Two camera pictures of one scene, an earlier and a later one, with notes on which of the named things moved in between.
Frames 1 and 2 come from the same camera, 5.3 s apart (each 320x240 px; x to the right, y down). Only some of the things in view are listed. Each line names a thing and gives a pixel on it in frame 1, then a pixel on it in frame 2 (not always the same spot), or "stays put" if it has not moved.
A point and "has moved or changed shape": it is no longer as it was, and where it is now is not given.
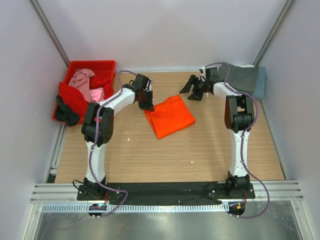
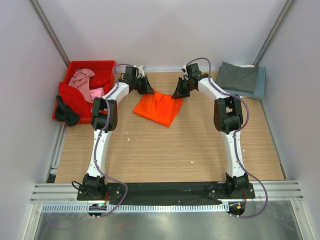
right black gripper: [193, 80] -> [179, 93]
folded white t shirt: [245, 66] stays put
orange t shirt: [170, 116] has moved or changed shape
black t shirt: [64, 113] stays put
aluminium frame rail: [42, 193] stays put
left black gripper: [149, 106] -> [147, 89]
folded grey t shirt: [241, 78] stays put
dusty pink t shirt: [80, 80] stays put
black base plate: [166, 192] stays put
